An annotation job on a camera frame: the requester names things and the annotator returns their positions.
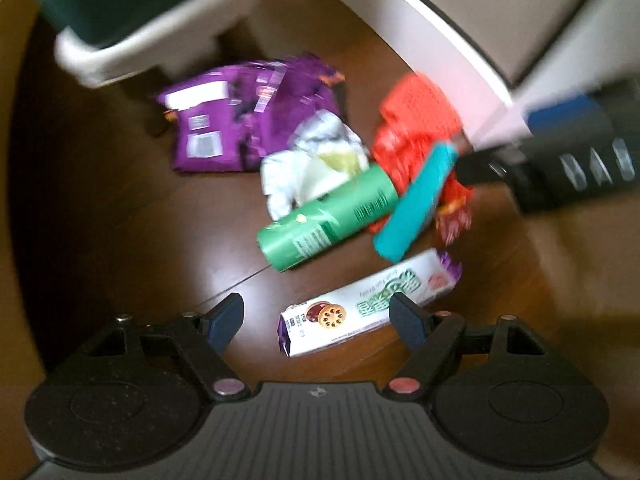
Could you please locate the green cylindrical can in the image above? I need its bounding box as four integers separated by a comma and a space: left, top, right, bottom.
257, 164, 399, 272

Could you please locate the crumpled silver white wrapper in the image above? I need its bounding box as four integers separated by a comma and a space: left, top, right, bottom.
260, 110, 369, 221

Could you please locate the red plastic bag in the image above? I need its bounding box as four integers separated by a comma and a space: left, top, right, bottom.
370, 124, 473, 261

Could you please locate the orange foam fruit net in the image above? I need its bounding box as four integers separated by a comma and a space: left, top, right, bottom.
374, 72, 463, 151

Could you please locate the teal sponge block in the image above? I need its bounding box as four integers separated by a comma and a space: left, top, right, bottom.
373, 143, 458, 263

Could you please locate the white cookie package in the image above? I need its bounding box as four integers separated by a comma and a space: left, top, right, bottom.
278, 249, 462, 358

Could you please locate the purple snack bag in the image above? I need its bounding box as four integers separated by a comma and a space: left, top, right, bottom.
156, 54, 345, 172

